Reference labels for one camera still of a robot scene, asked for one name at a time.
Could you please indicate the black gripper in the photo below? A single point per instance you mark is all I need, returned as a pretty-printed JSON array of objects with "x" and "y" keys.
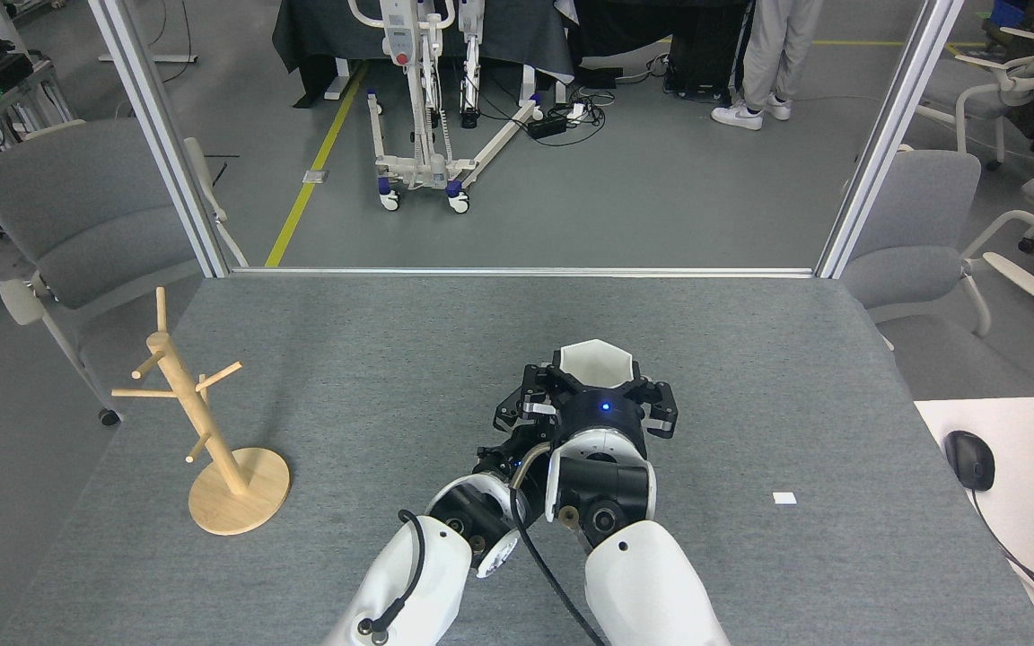
[
  {"x": 605, "y": 414},
  {"x": 503, "y": 462}
]

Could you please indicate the white faceted cup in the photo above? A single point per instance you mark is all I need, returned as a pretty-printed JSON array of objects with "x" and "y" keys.
[{"x": 596, "y": 361}]

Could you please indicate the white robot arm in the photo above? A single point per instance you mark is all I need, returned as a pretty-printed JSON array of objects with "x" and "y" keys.
[
  {"x": 643, "y": 574},
  {"x": 418, "y": 583}
]

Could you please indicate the wooden cup rack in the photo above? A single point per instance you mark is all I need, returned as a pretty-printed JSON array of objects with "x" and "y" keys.
[{"x": 239, "y": 502}]

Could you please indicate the black power strip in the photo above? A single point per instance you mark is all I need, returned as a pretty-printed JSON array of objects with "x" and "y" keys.
[{"x": 547, "y": 126}]

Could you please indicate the metal floor plate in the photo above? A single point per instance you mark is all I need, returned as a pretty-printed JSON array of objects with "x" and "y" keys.
[{"x": 315, "y": 177}]

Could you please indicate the black equipment case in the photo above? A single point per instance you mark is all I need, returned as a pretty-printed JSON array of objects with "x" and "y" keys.
[{"x": 705, "y": 54}]

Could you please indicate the black computer mouse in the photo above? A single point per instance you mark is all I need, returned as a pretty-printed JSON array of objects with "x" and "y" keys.
[{"x": 970, "y": 459}]

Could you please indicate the black table cloth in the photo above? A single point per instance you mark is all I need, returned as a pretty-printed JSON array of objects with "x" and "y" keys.
[{"x": 499, "y": 36}]

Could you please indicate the person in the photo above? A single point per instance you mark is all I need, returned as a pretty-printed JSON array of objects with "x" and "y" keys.
[{"x": 773, "y": 54}]

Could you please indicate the white stand on wheels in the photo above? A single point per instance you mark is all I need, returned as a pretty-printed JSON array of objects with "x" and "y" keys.
[{"x": 400, "y": 40}]

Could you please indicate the white-framed office chair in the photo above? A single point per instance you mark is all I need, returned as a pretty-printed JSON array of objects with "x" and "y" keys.
[{"x": 1033, "y": 63}]

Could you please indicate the silver frame post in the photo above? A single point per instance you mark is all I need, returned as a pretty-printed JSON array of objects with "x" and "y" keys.
[
  {"x": 894, "y": 117},
  {"x": 153, "y": 117}
]

